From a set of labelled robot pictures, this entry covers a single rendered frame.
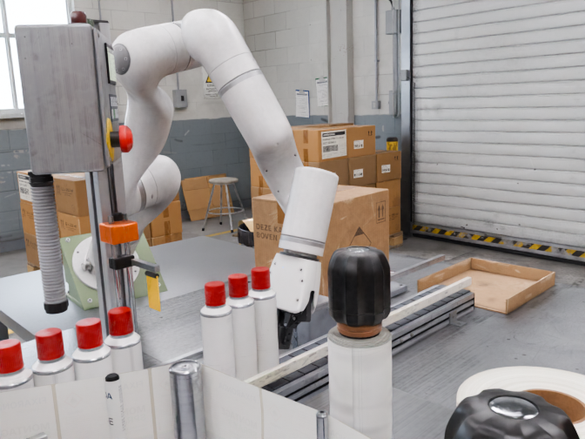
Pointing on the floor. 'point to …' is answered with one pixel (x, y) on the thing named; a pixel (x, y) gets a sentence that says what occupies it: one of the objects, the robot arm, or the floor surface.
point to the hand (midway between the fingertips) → (282, 337)
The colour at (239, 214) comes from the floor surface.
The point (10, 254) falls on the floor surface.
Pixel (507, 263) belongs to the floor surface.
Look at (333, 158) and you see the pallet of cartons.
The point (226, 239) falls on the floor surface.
